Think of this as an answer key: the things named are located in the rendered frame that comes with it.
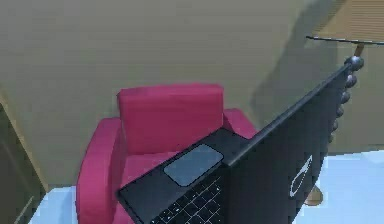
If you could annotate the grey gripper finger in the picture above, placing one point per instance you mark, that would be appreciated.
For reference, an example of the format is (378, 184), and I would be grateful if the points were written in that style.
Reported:
(304, 176)
(293, 179)

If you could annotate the black laptop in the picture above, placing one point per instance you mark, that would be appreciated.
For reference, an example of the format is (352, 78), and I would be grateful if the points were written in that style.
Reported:
(266, 180)

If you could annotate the red armchair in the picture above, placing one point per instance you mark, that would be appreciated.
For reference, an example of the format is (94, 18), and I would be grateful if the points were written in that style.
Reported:
(166, 116)

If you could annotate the floor lamp with beaded stem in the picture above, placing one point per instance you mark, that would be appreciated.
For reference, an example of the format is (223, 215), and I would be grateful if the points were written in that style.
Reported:
(355, 63)

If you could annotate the dark olive room door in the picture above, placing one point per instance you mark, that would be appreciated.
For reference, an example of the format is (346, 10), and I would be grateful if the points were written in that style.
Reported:
(13, 166)

